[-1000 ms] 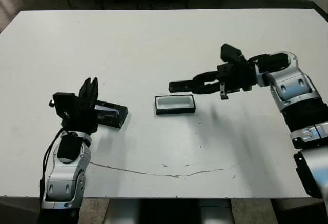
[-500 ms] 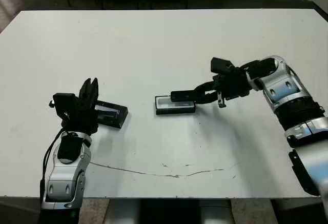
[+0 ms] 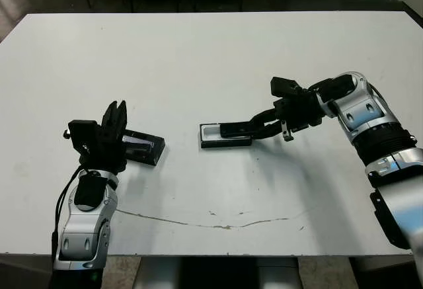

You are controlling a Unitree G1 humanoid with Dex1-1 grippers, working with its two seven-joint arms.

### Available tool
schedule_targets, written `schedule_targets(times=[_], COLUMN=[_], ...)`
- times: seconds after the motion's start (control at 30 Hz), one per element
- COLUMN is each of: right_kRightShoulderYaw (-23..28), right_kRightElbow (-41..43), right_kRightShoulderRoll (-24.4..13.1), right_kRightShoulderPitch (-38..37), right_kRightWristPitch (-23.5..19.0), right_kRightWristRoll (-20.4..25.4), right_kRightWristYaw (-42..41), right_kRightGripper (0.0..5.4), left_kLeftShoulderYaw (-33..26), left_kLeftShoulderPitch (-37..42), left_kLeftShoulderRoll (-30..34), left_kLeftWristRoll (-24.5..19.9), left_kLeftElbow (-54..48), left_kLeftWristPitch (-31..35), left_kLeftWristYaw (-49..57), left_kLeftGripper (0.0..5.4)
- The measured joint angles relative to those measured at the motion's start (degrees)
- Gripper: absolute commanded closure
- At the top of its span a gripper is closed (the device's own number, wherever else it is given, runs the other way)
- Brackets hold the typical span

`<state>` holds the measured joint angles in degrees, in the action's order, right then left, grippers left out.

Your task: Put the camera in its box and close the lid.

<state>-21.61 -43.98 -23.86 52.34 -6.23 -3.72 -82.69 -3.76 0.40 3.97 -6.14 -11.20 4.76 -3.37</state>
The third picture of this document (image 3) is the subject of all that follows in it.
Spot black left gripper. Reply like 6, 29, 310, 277
81, 101, 128, 174

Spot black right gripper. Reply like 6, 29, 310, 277
252, 92, 323, 141

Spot slim black camera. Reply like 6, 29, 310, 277
219, 122, 255, 138

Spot black box base white insert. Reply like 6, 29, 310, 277
199, 122, 254, 150

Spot dark robot lower body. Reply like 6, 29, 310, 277
135, 255, 301, 289

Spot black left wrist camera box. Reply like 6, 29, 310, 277
64, 120, 99, 159

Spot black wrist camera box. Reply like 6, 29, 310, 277
270, 76, 301, 100
64, 120, 99, 159

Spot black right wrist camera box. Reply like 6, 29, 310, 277
270, 76, 301, 100

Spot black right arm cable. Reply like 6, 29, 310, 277
309, 77, 334, 93

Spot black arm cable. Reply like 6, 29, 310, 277
52, 166, 83, 257
309, 77, 334, 93

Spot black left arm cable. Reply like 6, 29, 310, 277
52, 166, 83, 257

